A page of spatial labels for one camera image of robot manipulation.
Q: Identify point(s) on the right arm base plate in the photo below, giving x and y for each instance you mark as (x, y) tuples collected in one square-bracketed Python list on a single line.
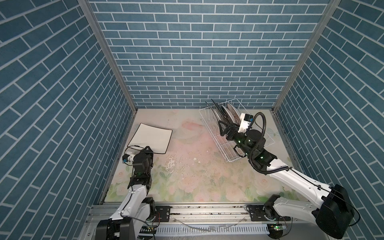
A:
[(258, 213)]

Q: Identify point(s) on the white wire dish rack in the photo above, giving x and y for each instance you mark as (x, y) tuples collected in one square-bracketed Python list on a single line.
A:
[(238, 133)]

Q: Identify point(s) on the white square plate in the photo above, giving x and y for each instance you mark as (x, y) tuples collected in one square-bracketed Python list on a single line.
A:
[(157, 139), (216, 116)]

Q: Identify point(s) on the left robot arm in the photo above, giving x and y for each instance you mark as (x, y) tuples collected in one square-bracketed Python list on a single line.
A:
[(137, 208)]

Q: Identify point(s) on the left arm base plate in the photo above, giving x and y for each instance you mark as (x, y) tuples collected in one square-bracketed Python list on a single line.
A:
[(162, 214)]

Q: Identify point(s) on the round plate orange sunburst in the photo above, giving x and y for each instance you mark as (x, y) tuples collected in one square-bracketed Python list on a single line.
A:
[(235, 113)]

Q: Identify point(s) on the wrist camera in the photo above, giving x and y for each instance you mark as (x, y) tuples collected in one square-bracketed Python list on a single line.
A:
[(128, 159), (245, 122)]

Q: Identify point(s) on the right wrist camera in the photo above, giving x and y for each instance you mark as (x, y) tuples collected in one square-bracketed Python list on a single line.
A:
[(245, 122)]

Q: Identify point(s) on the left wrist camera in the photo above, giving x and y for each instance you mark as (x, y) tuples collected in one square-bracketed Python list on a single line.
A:
[(128, 159)]

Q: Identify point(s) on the floral black square plate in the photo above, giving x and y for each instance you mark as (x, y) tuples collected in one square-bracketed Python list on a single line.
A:
[(223, 116)]

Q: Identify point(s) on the round plate red rim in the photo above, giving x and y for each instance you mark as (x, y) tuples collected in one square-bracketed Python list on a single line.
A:
[(230, 115)]

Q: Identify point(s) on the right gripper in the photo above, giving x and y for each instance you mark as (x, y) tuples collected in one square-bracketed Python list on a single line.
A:
[(235, 129)]

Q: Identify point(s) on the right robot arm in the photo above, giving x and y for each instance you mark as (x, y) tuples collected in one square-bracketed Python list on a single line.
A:
[(328, 207)]

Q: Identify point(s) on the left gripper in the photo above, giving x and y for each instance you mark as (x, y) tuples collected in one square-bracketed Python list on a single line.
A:
[(144, 153)]

